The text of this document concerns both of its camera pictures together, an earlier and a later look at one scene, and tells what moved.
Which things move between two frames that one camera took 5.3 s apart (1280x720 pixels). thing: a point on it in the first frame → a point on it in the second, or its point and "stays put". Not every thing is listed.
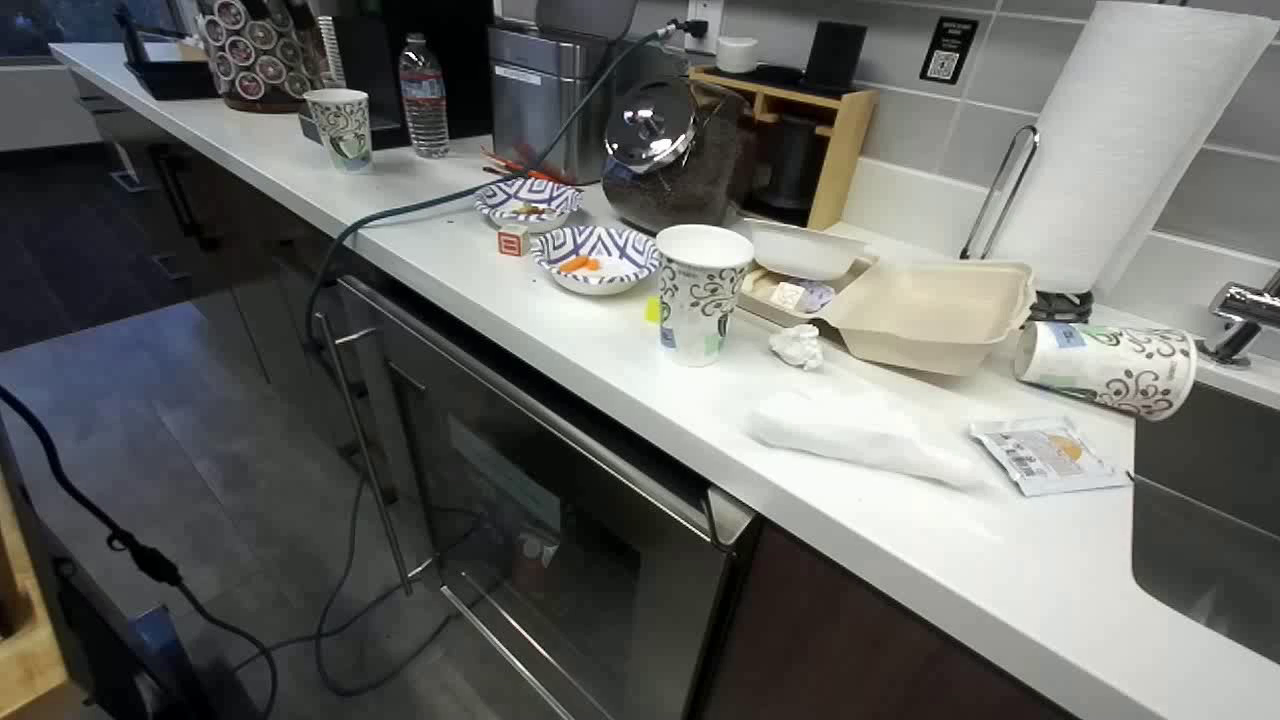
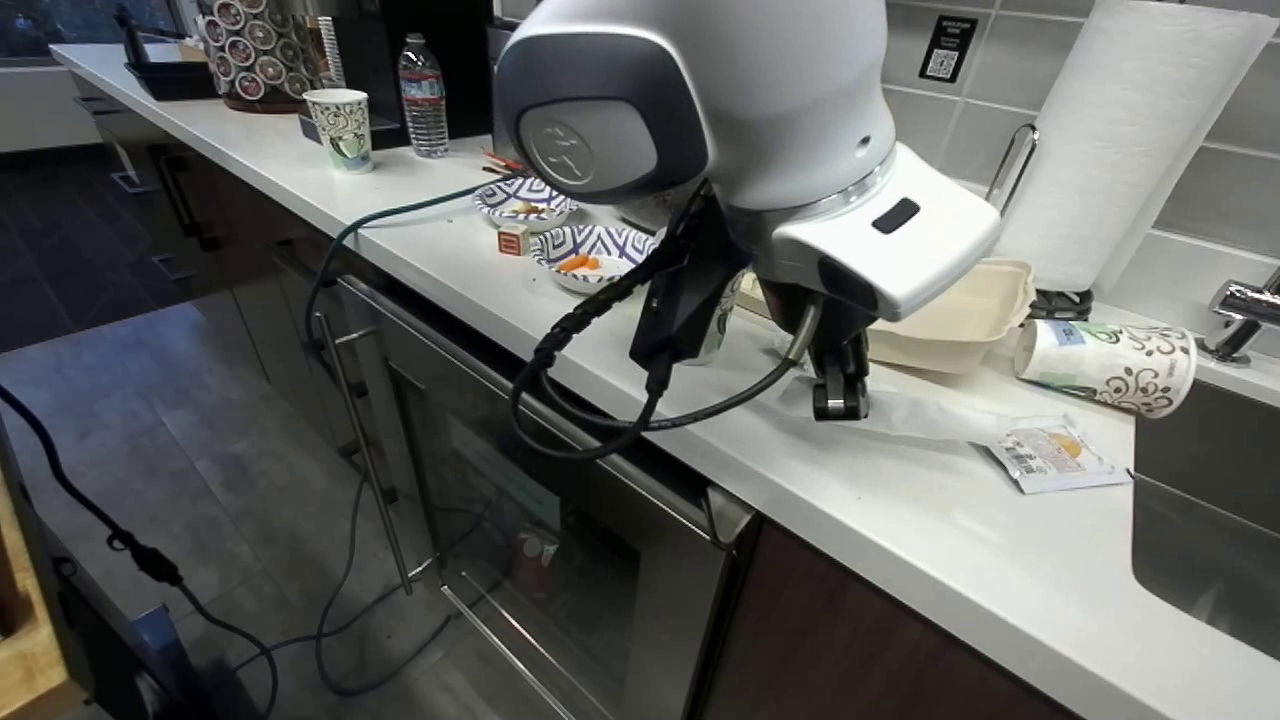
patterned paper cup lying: x=1143 y=369 stays put
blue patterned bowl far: x=529 y=205 stays put
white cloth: x=872 y=433 → x=962 y=411
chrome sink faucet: x=1244 y=310 stays put
